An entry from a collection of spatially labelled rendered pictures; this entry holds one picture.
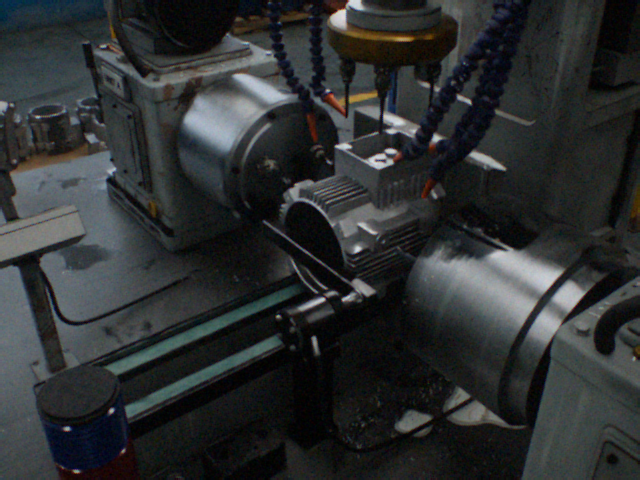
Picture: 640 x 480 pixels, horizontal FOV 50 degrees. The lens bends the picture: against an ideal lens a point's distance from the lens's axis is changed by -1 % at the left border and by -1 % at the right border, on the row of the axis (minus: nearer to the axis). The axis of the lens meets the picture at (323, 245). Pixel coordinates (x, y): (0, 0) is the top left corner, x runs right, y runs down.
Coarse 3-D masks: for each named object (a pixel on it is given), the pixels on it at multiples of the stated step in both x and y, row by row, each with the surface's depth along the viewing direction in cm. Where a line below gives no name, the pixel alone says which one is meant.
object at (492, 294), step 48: (432, 240) 84; (480, 240) 81; (528, 240) 79; (576, 240) 78; (432, 288) 82; (480, 288) 78; (528, 288) 74; (576, 288) 74; (432, 336) 83; (480, 336) 77; (528, 336) 74; (480, 384) 79; (528, 384) 74
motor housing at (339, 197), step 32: (320, 192) 100; (352, 192) 101; (288, 224) 109; (320, 224) 113; (384, 224) 101; (416, 224) 103; (352, 256) 97; (384, 256) 101; (416, 256) 105; (320, 288) 108
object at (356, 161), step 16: (352, 144) 106; (368, 144) 108; (384, 144) 111; (400, 144) 110; (336, 160) 105; (352, 160) 102; (368, 160) 104; (384, 160) 103; (416, 160) 102; (432, 160) 104; (352, 176) 103; (368, 176) 100; (384, 176) 99; (400, 176) 101; (416, 176) 104; (384, 192) 101; (400, 192) 103; (416, 192) 105
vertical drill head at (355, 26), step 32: (352, 0) 94; (384, 0) 89; (416, 0) 89; (352, 32) 89; (384, 32) 89; (416, 32) 89; (448, 32) 89; (352, 64) 97; (384, 64) 89; (416, 64) 90; (384, 96) 93
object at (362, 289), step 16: (272, 224) 107; (272, 240) 108; (288, 240) 104; (304, 240) 103; (304, 256) 101; (320, 256) 100; (320, 272) 99; (336, 272) 96; (336, 288) 97; (352, 288) 94; (368, 288) 93; (368, 304) 92
